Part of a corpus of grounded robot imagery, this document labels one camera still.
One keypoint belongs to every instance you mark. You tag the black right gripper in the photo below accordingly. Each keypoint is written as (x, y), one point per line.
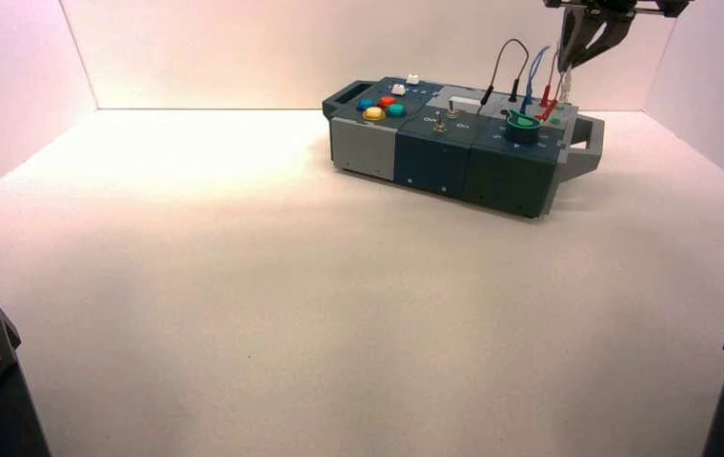
(614, 5)

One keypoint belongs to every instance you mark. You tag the green rotary knob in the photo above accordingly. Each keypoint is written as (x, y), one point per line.
(521, 129)

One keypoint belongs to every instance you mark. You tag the white slider block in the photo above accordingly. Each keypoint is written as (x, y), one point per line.
(464, 99)

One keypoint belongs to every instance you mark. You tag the modular grey blue control box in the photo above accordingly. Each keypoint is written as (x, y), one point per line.
(425, 158)

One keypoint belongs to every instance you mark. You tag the teal round push button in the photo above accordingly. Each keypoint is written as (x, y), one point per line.
(397, 110)

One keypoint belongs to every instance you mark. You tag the red round push button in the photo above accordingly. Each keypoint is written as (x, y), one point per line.
(387, 101)

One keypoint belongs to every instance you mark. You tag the yellow round push button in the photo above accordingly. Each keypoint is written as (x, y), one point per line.
(373, 114)

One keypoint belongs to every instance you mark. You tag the blue round push button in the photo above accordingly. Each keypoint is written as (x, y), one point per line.
(365, 105)

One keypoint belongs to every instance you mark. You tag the metal toggle switch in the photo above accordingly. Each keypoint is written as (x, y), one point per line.
(453, 113)
(439, 123)

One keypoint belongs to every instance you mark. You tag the white square key switch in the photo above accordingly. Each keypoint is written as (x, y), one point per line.
(412, 79)
(398, 89)

